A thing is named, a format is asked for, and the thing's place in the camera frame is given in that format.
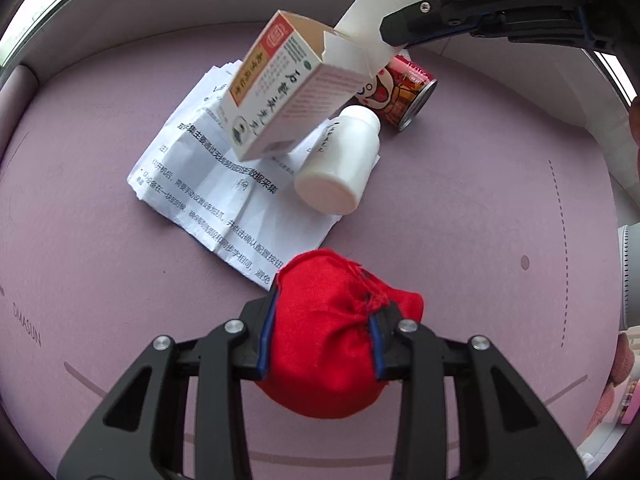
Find white round trash bin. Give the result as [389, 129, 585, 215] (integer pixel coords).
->
[617, 222, 640, 333]

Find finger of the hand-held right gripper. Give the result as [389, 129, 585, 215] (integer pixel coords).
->
[378, 0, 481, 50]
[470, 0, 623, 56]

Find white and orange medicine box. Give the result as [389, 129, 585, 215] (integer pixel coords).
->
[220, 0, 423, 162]

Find white plastic bottle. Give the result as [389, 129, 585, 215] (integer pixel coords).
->
[293, 105, 382, 216]

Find red drink can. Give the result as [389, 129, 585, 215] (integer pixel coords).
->
[350, 52, 438, 133]

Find pink slipper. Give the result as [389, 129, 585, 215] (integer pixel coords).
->
[582, 332, 640, 453]

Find printed white paper sheet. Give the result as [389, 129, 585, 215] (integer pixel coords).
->
[127, 62, 381, 291]

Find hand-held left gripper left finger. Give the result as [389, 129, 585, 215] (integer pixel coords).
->
[57, 285, 280, 480]

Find red cloth ball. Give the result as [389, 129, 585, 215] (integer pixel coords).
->
[255, 248, 425, 420]

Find purple yoga mat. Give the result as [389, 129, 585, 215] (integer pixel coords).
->
[0, 35, 626, 480]

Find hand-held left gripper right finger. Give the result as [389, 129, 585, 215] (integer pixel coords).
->
[367, 302, 588, 480]

